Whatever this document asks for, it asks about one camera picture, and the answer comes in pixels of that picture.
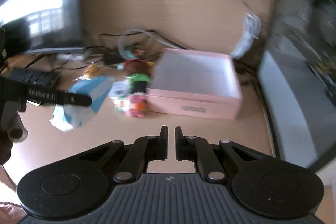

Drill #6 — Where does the brown hair green doll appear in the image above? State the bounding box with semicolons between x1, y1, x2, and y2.
122;59;151;94

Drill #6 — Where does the right computer monitor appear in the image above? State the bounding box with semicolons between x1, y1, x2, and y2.
257;0;335;172

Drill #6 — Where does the coiled white cable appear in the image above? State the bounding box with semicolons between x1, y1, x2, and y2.
213;0;263;59

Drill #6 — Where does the black keyboard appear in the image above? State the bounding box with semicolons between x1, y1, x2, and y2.
7;68;60;88

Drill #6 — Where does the teal plastic toy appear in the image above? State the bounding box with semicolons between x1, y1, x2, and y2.
117;48;145;71

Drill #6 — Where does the pink open cardboard box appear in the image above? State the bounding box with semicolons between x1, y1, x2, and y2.
147;49;243;120

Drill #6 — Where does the left computer monitor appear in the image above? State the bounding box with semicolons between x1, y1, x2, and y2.
1;0;85;56

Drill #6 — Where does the person's left hand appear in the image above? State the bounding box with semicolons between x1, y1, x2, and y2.
1;100;28;165

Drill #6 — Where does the blue white mask packet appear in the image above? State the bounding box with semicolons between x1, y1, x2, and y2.
50;76;114;132

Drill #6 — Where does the computer monitor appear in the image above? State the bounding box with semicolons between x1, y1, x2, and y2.
1;0;85;56
257;0;335;172

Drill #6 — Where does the grey looped cable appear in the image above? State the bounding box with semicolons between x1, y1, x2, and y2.
117;28;190;57

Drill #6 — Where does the packaged yellow bread bun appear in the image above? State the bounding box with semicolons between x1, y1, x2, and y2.
83;64;101;79

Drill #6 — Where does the white power adapter box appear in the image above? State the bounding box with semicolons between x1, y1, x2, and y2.
108;81;129;98

